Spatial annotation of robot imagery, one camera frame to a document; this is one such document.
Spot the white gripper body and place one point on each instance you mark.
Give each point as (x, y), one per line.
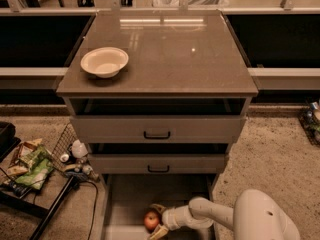
(171, 218)

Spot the red apple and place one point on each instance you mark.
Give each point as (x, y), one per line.
(151, 220)

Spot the bottom drawer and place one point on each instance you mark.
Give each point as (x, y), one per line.
(129, 197)

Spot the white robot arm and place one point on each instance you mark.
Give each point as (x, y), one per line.
(255, 216)

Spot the green snack bag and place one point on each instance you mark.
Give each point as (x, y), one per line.
(38, 165)

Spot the white bowl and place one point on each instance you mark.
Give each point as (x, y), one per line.
(104, 62)

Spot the middle drawer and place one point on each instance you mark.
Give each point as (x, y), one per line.
(155, 158)

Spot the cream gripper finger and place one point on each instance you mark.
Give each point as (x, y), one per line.
(159, 232)
(158, 207)

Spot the drawer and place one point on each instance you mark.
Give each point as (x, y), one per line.
(157, 120)
(129, 197)
(155, 158)

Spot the brown snack bag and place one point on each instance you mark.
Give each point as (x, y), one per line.
(17, 166)

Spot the black box left edge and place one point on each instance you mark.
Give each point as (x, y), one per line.
(8, 139)

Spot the white bottle in basket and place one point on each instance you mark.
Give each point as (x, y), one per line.
(78, 149)

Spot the grey drawer cabinet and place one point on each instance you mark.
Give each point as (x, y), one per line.
(171, 55)

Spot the wire basket left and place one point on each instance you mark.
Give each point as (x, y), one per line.
(66, 163)

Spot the top drawer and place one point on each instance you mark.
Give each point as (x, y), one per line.
(157, 120)

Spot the black bar stand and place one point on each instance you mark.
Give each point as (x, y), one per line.
(68, 186)

